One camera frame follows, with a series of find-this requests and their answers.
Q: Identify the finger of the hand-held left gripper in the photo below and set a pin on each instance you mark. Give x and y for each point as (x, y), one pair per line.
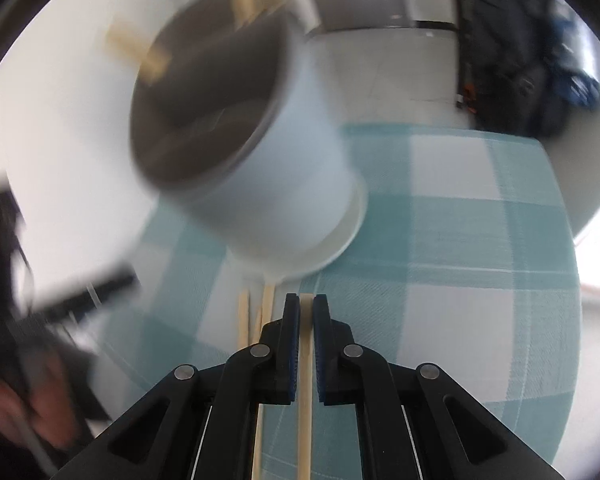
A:
(90, 294)

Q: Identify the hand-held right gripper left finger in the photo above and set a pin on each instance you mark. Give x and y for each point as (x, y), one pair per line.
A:
(290, 355)

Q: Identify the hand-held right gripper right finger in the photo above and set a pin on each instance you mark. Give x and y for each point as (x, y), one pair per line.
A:
(322, 355)

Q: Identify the pile of wooden chopsticks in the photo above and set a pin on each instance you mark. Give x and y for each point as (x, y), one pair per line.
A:
(243, 320)

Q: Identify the white grey utensil holder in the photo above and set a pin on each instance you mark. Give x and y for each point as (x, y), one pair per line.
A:
(290, 160)

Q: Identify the person's left hand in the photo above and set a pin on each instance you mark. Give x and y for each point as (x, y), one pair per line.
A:
(35, 405)

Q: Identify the teal white checked tablecloth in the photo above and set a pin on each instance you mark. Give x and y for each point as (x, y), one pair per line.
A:
(455, 260)

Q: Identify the black hanging coat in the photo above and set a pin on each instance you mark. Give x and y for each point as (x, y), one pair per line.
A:
(505, 60)

